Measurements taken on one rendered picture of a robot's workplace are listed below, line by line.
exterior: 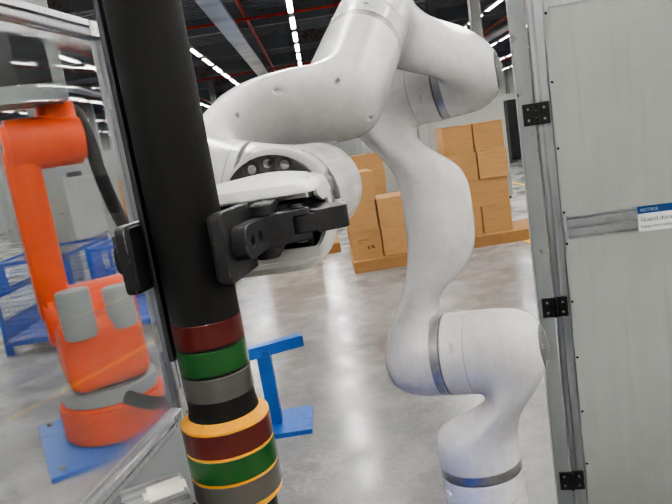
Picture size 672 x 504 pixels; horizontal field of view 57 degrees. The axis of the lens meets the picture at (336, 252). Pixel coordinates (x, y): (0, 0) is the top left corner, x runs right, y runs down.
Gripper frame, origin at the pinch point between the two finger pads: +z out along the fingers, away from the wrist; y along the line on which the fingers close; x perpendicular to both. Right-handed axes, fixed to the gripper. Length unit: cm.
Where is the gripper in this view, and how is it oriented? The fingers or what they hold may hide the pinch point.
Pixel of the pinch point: (189, 248)
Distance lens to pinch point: 30.2
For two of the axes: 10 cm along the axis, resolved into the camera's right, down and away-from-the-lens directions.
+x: -1.5, -9.7, -1.7
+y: -9.7, 1.2, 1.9
